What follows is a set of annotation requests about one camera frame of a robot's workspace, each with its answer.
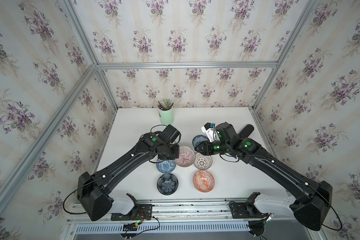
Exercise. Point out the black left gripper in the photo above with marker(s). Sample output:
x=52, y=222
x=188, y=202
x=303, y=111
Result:
x=177, y=154

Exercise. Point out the dark navy petal bowl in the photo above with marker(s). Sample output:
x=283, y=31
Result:
x=167, y=184

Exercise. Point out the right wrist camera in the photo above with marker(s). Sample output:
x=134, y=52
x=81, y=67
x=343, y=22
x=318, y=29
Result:
x=209, y=129

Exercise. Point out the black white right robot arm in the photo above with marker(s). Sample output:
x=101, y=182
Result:
x=312, y=199

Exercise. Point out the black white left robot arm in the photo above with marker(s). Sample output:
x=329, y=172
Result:
x=94, y=190

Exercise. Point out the colourful sticks bundle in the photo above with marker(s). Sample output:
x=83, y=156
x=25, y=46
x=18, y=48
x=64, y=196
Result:
x=165, y=104

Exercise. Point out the white brown lattice bowl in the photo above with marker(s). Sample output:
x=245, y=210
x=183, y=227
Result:
x=203, y=162

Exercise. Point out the white slotted cable duct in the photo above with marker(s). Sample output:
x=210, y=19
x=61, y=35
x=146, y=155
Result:
x=166, y=227

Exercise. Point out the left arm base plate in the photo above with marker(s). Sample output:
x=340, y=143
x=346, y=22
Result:
x=127, y=208

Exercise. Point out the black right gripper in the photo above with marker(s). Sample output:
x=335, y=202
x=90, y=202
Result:
x=205, y=148

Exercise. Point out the aluminium front rail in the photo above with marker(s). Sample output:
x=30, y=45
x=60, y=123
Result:
x=194, y=210

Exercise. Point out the blue floral swirl bowl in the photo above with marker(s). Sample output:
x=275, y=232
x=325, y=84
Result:
x=166, y=166

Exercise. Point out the blue rose bowl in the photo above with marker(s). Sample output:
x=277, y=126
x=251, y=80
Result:
x=197, y=140

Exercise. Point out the pink striped bowl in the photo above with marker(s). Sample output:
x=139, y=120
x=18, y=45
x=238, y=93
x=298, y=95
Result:
x=186, y=157

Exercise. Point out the orange patterned bowl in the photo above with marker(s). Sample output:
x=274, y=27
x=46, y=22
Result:
x=204, y=181

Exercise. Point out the mint green cup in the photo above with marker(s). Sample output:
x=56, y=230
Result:
x=166, y=116

